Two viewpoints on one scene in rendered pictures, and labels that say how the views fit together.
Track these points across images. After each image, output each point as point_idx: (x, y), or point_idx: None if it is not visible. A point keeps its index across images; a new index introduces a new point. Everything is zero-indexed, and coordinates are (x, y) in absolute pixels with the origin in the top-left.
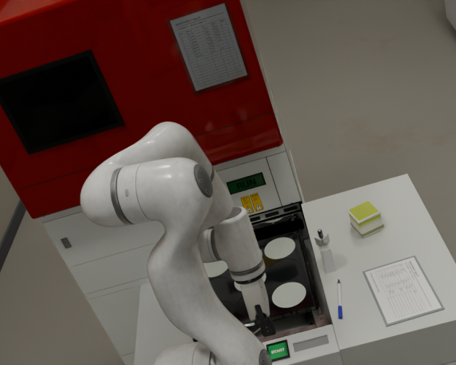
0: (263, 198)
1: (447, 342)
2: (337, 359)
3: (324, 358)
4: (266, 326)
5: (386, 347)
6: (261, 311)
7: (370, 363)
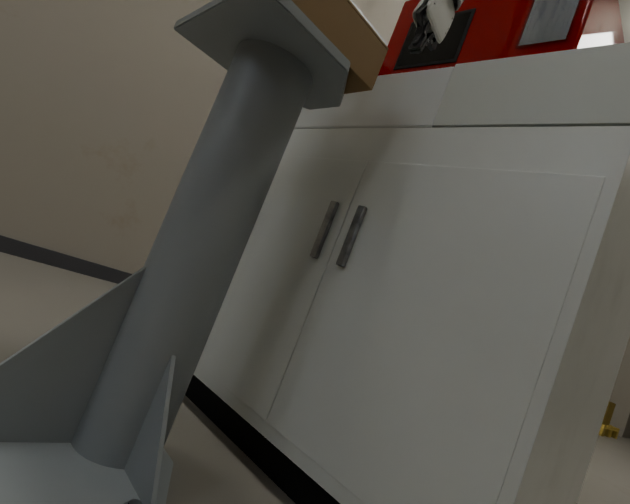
0: None
1: (584, 84)
2: (445, 77)
3: (435, 73)
4: (418, 35)
5: (503, 73)
6: (426, 6)
7: (472, 93)
